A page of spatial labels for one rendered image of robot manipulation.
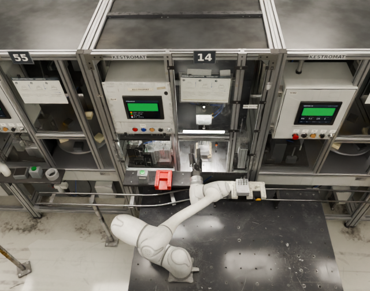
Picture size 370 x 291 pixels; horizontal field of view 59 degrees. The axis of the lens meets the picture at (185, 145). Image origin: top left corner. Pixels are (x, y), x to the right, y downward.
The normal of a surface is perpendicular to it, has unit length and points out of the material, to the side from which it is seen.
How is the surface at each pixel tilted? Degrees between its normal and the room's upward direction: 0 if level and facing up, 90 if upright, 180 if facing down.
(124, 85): 90
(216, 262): 0
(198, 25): 0
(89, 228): 0
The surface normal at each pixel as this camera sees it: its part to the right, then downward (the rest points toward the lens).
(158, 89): -0.06, 0.76
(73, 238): -0.04, -0.65
